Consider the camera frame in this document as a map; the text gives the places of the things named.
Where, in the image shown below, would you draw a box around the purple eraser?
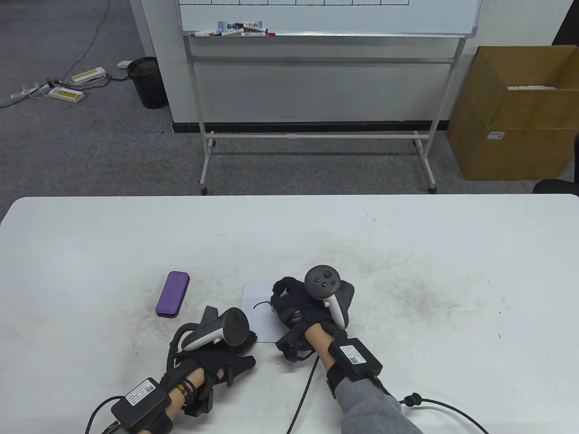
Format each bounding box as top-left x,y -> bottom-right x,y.
155,271 -> 190,319

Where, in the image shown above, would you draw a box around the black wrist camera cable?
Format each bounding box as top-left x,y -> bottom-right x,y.
287,355 -> 319,434

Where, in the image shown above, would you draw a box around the black mesh wastebasket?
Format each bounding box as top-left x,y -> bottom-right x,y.
127,57 -> 169,109

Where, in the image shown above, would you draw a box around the colourful marker pack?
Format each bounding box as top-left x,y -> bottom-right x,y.
217,20 -> 264,33

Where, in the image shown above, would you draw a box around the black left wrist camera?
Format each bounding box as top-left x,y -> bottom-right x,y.
183,391 -> 214,417

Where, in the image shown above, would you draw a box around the black tall object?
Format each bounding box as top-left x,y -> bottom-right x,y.
552,0 -> 579,46

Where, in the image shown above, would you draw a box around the white yellow power strip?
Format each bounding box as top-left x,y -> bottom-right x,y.
48,87 -> 85,101

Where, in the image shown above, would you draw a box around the black grey controller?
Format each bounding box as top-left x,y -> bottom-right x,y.
304,265 -> 356,329
167,306 -> 251,371

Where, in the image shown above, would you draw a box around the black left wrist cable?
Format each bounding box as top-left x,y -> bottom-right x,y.
85,396 -> 125,434

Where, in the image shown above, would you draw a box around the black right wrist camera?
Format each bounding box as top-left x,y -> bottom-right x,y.
275,323 -> 317,363

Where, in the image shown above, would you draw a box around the white power strips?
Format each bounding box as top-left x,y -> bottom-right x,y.
0,0 -> 112,108

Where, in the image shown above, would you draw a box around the person's right forearm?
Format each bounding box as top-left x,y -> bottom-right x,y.
303,325 -> 426,434

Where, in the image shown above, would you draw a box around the large whiteboard on metal stand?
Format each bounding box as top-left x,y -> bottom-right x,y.
176,0 -> 481,195

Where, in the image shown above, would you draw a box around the black right wrist sensor box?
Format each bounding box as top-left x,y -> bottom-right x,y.
327,338 -> 383,385

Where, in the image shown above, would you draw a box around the person's right hand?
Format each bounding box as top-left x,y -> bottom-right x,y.
271,277 -> 337,334

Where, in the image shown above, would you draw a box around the beaded bracelet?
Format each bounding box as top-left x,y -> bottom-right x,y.
176,380 -> 198,407

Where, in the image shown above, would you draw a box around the black grey left controller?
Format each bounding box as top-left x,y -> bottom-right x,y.
167,306 -> 251,371

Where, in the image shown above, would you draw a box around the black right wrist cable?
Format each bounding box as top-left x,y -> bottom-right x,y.
371,377 -> 491,434

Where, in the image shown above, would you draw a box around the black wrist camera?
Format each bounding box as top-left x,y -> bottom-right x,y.
183,391 -> 214,417
275,323 -> 317,363

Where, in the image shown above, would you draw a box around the black left wrist sensor box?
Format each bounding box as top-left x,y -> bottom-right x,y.
111,378 -> 175,434

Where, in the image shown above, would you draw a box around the brown cardboard box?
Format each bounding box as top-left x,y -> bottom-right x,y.
446,45 -> 579,180

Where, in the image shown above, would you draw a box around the black chair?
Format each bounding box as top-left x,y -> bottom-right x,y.
532,179 -> 579,196

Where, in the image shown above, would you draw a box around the black grey right controller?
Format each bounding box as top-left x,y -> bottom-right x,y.
304,265 -> 356,329

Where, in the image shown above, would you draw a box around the black wrist sensor box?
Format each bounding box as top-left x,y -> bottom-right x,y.
111,378 -> 175,434
327,338 -> 383,385

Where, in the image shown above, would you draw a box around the small white whiteboard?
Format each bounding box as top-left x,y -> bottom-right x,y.
242,282 -> 308,343

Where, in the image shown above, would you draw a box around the person's left hand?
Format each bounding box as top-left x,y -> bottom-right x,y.
179,334 -> 257,388

